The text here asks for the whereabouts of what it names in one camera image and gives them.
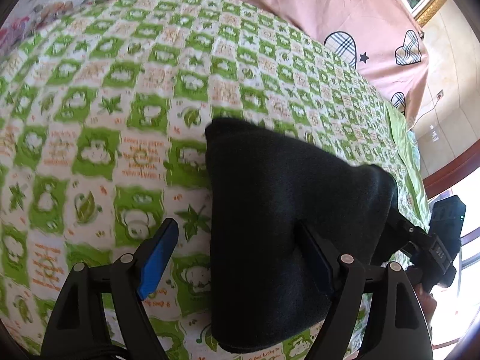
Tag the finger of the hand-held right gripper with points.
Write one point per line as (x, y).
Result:
(403, 225)

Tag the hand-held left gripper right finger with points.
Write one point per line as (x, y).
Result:
(317, 258)

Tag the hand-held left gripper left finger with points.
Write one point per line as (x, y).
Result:
(157, 258)

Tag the black pants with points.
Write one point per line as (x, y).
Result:
(285, 225)

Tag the person's right hand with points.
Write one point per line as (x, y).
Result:
(427, 303)

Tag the plain light green sheet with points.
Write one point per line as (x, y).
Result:
(403, 138)

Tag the green printed bedsheet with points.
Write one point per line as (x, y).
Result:
(112, 120)

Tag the pink quilt with plaid hearts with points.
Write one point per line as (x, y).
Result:
(300, 3)

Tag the floral frilled cloth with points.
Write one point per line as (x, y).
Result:
(48, 3)

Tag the brown wooden frame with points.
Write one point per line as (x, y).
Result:
(450, 176)

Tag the white wall socket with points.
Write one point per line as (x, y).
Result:
(439, 94)

